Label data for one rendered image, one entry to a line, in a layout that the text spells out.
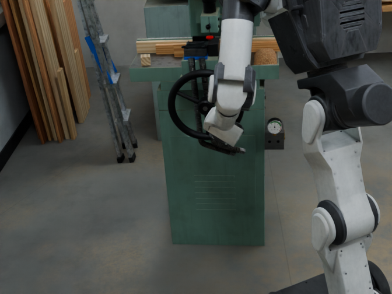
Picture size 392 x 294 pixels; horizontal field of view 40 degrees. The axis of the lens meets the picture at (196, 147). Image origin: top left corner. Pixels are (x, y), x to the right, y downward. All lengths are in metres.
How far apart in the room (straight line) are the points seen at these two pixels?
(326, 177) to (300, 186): 1.34
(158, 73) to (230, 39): 0.76
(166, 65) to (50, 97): 1.50
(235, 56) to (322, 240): 0.64
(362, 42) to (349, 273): 0.73
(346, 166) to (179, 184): 0.96
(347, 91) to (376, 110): 0.09
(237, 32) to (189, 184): 1.09
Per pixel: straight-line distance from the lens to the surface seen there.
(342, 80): 1.54
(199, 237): 2.62
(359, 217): 1.73
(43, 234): 2.89
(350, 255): 1.83
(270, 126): 2.21
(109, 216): 2.91
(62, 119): 3.70
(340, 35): 1.52
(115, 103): 3.20
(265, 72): 2.18
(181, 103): 2.26
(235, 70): 1.48
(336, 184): 1.69
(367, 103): 1.48
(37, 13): 3.48
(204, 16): 2.24
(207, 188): 2.44
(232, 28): 1.51
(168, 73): 2.21
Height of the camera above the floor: 1.67
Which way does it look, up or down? 29 degrees down
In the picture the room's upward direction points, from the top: 4 degrees counter-clockwise
